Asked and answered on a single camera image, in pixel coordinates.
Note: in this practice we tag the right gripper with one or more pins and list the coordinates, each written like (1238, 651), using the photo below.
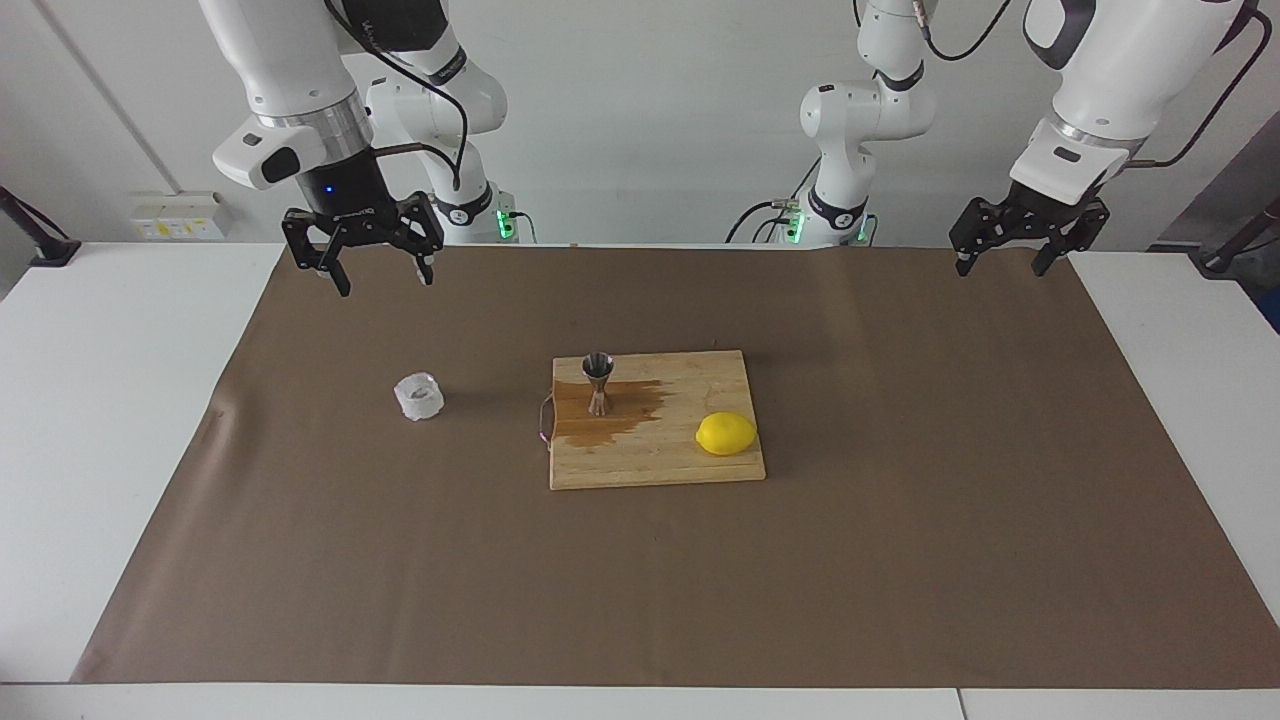
(345, 195)

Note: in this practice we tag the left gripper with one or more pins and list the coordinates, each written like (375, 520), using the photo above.
(1050, 212)

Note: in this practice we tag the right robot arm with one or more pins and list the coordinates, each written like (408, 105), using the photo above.
(290, 60)

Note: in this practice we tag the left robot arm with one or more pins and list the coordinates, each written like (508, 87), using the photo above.
(1115, 80)

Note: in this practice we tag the clear glass cup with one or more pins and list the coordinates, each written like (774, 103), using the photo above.
(418, 397)

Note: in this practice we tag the metal jigger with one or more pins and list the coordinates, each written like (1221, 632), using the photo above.
(598, 385)

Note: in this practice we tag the wooden cutting board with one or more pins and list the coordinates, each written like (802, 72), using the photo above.
(660, 455)

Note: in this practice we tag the yellow lemon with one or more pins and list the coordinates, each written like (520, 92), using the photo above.
(726, 434)

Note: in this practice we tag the white wall socket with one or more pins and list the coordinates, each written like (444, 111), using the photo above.
(180, 222)

